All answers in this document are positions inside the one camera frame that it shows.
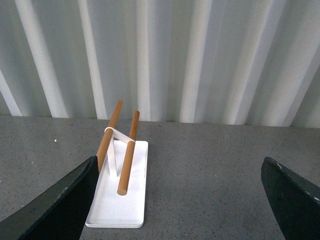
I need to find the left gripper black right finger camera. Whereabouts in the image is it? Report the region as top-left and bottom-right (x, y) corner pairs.
(261, 157), (320, 240)

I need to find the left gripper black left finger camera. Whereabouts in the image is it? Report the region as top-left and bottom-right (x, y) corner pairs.
(0, 156), (99, 240)

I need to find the white towel rack base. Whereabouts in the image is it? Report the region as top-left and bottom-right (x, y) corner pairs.
(85, 127), (148, 228)

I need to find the right wooden rack rod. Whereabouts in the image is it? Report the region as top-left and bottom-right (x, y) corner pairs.
(117, 110), (140, 196)

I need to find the wooden rack rod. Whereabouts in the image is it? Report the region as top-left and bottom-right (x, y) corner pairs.
(96, 100), (123, 173)
(117, 110), (140, 196)

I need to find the left wooden rack rod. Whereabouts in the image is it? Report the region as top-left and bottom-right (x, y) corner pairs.
(96, 100), (123, 173)

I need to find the white curtain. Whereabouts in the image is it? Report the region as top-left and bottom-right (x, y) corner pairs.
(0, 0), (320, 128)

